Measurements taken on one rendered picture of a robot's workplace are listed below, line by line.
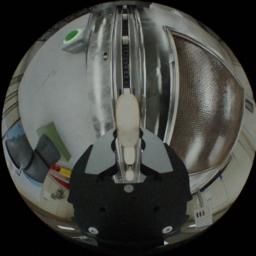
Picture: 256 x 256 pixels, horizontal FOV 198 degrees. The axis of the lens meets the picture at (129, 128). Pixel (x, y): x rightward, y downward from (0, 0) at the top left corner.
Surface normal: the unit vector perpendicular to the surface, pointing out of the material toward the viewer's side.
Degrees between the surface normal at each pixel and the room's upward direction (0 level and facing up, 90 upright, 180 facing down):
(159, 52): 0
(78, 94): 0
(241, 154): 90
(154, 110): 0
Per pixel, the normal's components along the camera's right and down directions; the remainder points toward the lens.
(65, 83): 0.03, 0.47
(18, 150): 1.00, 0.05
